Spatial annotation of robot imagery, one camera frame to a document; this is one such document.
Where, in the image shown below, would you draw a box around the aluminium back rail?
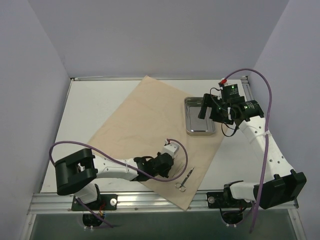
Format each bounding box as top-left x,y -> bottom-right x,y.
70,76 -> 248,81

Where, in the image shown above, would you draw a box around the steel surgical scissors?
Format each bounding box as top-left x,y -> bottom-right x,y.
175,167 -> 195,193

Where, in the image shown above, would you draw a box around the steel instrument tray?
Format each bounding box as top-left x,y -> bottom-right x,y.
184,96 -> 216,136

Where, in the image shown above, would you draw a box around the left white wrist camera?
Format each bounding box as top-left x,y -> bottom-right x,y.
160,139 -> 180,159

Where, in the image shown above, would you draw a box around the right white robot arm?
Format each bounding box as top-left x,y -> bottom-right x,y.
198,82 -> 307,210

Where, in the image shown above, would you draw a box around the aluminium front rail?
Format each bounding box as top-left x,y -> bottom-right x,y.
27,187 -> 300,213

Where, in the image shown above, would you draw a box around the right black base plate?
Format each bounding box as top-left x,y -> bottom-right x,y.
206,191 -> 252,210

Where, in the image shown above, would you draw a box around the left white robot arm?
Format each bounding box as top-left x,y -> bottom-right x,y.
55,144 -> 179,210

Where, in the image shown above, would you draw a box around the beige wrapping cloth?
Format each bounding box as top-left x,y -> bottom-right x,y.
88,76 -> 224,211

